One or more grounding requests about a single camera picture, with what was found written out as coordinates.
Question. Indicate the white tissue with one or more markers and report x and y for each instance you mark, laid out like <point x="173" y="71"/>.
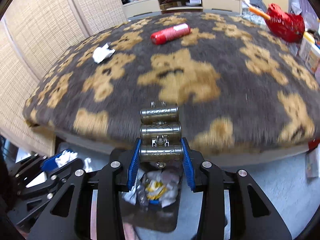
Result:
<point x="102" y="53"/>

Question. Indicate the floral cloth pile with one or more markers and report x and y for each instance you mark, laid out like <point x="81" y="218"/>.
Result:
<point x="252" y="17"/>

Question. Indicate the woven rattan folding screen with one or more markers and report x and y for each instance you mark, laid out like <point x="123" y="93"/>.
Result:
<point x="34" y="35"/>

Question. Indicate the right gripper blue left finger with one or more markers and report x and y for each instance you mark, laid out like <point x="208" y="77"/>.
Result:
<point x="134" y="165"/>

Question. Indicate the beige tv cabinet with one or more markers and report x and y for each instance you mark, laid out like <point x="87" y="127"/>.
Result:
<point x="142" y="7"/>

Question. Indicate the bear pattern fleece blanket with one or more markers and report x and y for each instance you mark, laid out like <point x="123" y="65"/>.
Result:
<point x="236" y="85"/>

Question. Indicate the black trash bin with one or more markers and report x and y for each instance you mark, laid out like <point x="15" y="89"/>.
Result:
<point x="158" y="215"/>

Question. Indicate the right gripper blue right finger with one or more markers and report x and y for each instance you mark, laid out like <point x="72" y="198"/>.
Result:
<point x="188" y="164"/>

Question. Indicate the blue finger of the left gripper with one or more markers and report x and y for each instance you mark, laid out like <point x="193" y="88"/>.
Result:
<point x="57" y="161"/>

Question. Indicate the red bag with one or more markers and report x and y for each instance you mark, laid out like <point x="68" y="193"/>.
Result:
<point x="289" y="27"/>

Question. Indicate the red snack packet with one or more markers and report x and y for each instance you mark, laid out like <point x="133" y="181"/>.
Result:
<point x="170" y="34"/>

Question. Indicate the metallic cylinder pack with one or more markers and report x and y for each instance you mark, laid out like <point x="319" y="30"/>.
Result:
<point x="160" y="134"/>

